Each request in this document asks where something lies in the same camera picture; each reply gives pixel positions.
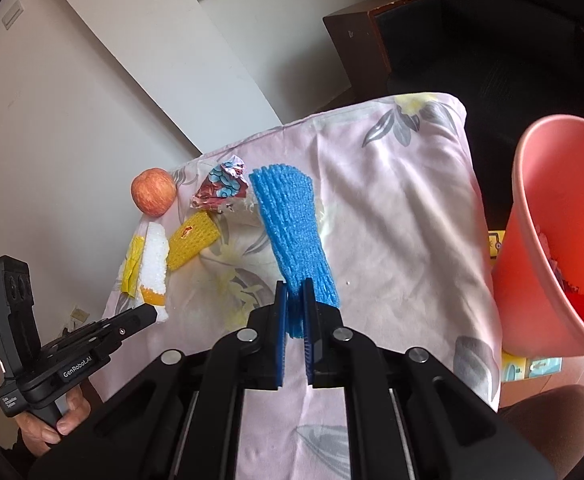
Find white wall plate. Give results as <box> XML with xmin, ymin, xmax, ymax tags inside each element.
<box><xmin>0</xmin><ymin>0</ymin><xmax>25</xmax><ymax>30</ymax></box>

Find person's brown trouser leg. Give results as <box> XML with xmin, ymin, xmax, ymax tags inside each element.
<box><xmin>497</xmin><ymin>385</ymin><xmax>584</xmax><ymax>480</ymax></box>

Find black leather armchair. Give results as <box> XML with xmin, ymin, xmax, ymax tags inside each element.
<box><xmin>322</xmin><ymin>0</ymin><xmax>584</xmax><ymax>241</ymax></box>

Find pink floral cloth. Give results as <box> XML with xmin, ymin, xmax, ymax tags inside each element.
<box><xmin>102</xmin><ymin>92</ymin><xmax>503</xmax><ymax>480</ymax></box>

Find blue foam net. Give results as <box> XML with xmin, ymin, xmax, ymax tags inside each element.
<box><xmin>248</xmin><ymin>162</ymin><xmax>343</xmax><ymax>338</ymax></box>

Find pink plastic bin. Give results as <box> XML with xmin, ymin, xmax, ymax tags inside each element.
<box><xmin>492</xmin><ymin>114</ymin><xmax>584</xmax><ymax>361</ymax></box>

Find red apple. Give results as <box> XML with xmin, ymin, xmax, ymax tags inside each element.
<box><xmin>130</xmin><ymin>167</ymin><xmax>177</xmax><ymax>218</ymax></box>

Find red cloud-print wrapper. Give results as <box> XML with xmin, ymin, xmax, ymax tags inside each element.
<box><xmin>190</xmin><ymin>156</ymin><xmax>251</xmax><ymax>213</ymax></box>

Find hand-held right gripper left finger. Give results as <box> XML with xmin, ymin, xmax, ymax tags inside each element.
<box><xmin>29</xmin><ymin>280</ymin><xmax>293</xmax><ymax>480</ymax></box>

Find clear plastic bag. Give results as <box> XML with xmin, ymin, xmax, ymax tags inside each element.
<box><xmin>220</xmin><ymin>195</ymin><xmax>263</xmax><ymax>231</ymax></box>

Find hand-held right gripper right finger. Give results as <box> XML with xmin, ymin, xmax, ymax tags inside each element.
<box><xmin>302</xmin><ymin>277</ymin><xmax>558</xmax><ymax>480</ymax></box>

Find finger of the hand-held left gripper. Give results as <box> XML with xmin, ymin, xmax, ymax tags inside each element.
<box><xmin>42</xmin><ymin>304</ymin><xmax>159</xmax><ymax>361</ymax></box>

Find colourful printed cardboard box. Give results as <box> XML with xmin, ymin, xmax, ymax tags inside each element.
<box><xmin>487</xmin><ymin>230</ymin><xmax>564</xmax><ymax>384</ymax></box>

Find yellow foam net with sticker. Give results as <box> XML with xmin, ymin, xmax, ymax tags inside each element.
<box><xmin>167</xmin><ymin>210</ymin><xmax>221</xmax><ymax>271</ymax></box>

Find white foam net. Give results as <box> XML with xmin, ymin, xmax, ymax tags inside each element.
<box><xmin>139</xmin><ymin>222</ymin><xmax>169</xmax><ymax>323</ymax></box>

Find person's left hand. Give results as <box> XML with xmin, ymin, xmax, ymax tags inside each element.
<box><xmin>18</xmin><ymin>389</ymin><xmax>93</xmax><ymax>456</ymax></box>

